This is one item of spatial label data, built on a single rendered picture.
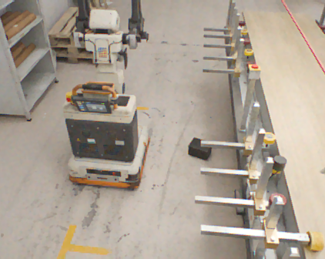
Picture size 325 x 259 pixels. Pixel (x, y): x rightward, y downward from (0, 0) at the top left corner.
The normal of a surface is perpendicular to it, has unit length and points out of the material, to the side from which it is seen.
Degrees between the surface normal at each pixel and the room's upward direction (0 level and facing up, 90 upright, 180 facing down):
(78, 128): 90
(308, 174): 0
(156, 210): 0
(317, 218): 0
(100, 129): 90
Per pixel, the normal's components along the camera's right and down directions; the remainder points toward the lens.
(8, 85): -0.11, 0.63
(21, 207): 0.00, -0.77
